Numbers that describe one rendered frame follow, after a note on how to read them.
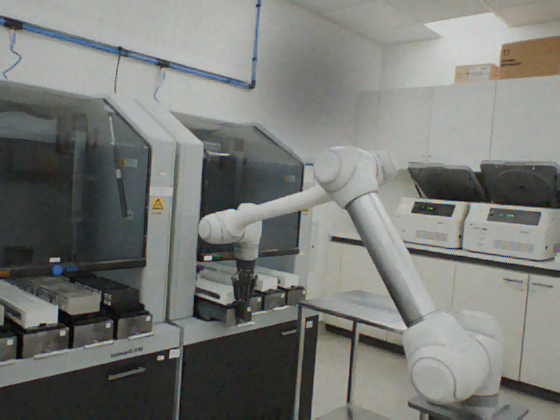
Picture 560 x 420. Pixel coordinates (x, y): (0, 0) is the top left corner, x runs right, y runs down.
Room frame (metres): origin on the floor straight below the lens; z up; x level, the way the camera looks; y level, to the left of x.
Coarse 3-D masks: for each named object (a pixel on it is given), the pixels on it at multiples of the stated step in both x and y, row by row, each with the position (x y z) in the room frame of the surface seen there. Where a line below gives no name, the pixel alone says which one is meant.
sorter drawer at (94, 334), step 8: (64, 320) 1.64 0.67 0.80; (72, 320) 1.60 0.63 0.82; (80, 320) 1.61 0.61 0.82; (88, 320) 1.61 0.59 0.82; (96, 320) 1.63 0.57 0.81; (104, 320) 1.65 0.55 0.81; (72, 328) 1.58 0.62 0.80; (80, 328) 1.58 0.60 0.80; (88, 328) 1.60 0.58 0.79; (96, 328) 1.62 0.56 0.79; (104, 328) 1.65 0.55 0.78; (112, 328) 1.67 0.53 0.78; (72, 336) 1.58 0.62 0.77; (80, 336) 1.59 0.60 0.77; (88, 336) 1.61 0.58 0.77; (96, 336) 1.63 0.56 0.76; (104, 336) 1.65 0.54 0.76; (112, 336) 1.67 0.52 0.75; (80, 344) 1.59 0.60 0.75; (88, 344) 1.61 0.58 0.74; (96, 344) 1.58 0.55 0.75; (104, 344) 1.60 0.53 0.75; (112, 344) 1.63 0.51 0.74
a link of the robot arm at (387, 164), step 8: (376, 152) 1.60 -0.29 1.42; (384, 152) 1.58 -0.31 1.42; (376, 160) 1.55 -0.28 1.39; (384, 160) 1.56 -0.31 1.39; (392, 160) 1.57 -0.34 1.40; (384, 168) 1.56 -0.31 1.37; (392, 168) 1.57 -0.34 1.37; (376, 176) 1.54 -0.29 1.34; (384, 176) 1.57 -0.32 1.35; (392, 176) 1.59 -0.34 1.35
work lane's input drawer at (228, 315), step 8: (200, 304) 2.02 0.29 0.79; (208, 304) 1.99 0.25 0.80; (216, 304) 1.97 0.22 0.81; (224, 304) 1.95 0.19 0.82; (232, 304) 1.96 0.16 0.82; (248, 304) 2.01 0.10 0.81; (200, 312) 2.02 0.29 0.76; (208, 312) 1.99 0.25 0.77; (216, 312) 1.96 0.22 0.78; (224, 312) 1.93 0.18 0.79; (232, 312) 1.94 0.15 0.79; (248, 312) 2.00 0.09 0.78; (224, 320) 1.92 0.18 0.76; (232, 320) 1.94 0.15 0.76; (240, 320) 1.97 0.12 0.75; (248, 320) 2.00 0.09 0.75
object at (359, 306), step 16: (304, 304) 2.06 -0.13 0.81; (320, 304) 2.06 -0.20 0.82; (336, 304) 2.08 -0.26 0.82; (352, 304) 2.10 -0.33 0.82; (368, 304) 2.12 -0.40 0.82; (384, 304) 2.14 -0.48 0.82; (304, 320) 2.09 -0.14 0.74; (352, 320) 1.90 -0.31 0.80; (368, 320) 1.86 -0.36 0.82; (384, 320) 1.87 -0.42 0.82; (400, 320) 1.89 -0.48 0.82; (352, 336) 2.40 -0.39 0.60; (352, 352) 2.39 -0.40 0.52; (352, 368) 2.39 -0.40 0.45; (352, 384) 2.39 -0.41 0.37; (352, 400) 2.40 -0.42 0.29; (320, 416) 2.21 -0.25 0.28; (336, 416) 2.23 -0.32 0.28; (352, 416) 2.24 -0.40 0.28; (368, 416) 2.25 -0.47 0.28; (384, 416) 2.26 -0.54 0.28
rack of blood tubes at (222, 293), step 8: (200, 280) 2.15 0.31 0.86; (208, 280) 2.16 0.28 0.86; (200, 288) 2.17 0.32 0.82; (208, 288) 2.02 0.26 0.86; (216, 288) 2.02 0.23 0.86; (224, 288) 2.03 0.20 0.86; (232, 288) 2.03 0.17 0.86; (200, 296) 2.05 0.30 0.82; (208, 296) 2.11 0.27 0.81; (216, 296) 2.12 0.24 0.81; (224, 296) 1.96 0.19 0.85; (232, 296) 1.98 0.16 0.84
